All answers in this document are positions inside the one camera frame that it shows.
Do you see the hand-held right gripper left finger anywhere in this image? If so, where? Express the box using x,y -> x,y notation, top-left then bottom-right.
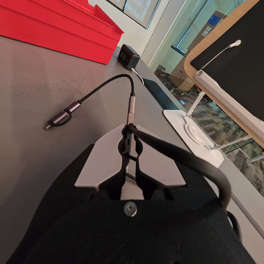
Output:
74,124 -> 127,189

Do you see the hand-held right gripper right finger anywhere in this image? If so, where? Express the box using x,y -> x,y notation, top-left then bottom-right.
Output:
135,124 -> 186,188

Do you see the black usb-c cable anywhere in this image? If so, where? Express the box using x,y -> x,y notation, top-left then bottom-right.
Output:
124,123 -> 243,243

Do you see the grey usb hub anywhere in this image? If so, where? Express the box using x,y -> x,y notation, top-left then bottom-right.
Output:
123,96 -> 137,176

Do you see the thin black hub cable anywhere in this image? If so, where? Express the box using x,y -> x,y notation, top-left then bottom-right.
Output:
44,74 -> 136,130

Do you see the dark phone on table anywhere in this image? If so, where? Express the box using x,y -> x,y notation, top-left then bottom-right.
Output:
142,78 -> 179,111

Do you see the black charger cube with display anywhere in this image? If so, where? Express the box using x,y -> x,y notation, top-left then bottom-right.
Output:
118,44 -> 141,70

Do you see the cardboard box with blue label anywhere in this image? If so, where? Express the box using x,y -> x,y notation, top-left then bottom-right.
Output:
187,10 -> 227,52

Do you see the red plastic bin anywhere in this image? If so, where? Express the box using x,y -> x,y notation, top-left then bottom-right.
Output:
0,0 -> 125,65

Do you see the large window with blinds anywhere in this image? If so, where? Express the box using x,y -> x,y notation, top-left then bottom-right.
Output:
107,0 -> 162,29

